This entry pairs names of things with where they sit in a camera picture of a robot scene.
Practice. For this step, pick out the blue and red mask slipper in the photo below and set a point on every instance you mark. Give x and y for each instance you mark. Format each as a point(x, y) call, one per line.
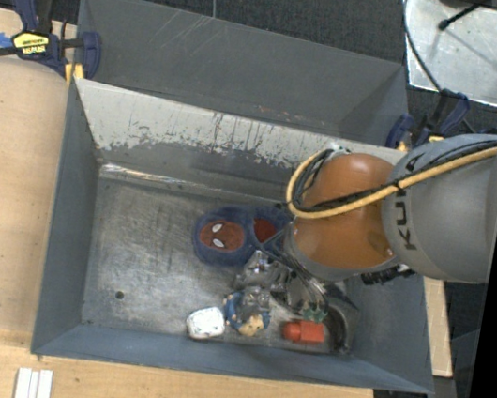
point(264, 228)
point(222, 236)

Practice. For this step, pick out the blue toy figure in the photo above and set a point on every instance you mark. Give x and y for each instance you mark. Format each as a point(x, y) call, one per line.
point(251, 320)

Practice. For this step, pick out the red plastic block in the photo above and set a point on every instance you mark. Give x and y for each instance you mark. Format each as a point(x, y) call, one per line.
point(306, 332)

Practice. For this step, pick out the white rounded plastic object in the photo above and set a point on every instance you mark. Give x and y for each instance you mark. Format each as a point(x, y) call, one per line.
point(206, 323)

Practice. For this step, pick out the grey metal bin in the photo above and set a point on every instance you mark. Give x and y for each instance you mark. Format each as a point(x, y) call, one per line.
point(145, 242)

